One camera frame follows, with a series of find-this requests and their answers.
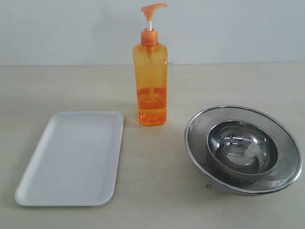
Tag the orange pump soap bottle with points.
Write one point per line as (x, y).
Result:
(150, 59)

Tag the small stainless steel bowl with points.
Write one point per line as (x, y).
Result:
(242, 151)

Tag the steel mesh strainer basin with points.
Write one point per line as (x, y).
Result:
(286, 172)

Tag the white rectangular plastic tray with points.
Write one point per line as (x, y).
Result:
(75, 162)

